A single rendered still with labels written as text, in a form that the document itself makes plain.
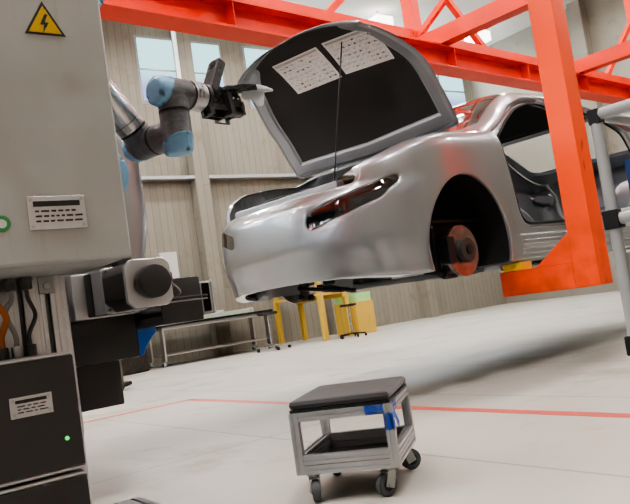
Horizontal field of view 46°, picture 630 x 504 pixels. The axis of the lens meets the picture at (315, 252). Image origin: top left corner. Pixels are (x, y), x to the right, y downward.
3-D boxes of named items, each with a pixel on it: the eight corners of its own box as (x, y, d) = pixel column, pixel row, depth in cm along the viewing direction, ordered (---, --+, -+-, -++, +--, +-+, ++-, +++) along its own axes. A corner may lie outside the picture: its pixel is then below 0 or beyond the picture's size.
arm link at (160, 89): (145, 112, 181) (141, 78, 182) (180, 117, 190) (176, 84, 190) (165, 103, 176) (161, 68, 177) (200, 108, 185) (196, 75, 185)
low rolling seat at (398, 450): (330, 473, 286) (317, 385, 288) (423, 465, 277) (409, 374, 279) (299, 506, 245) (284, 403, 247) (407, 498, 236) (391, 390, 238)
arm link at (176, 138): (173, 162, 190) (167, 120, 191) (202, 151, 183) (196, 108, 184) (148, 160, 184) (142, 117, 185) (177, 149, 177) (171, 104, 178)
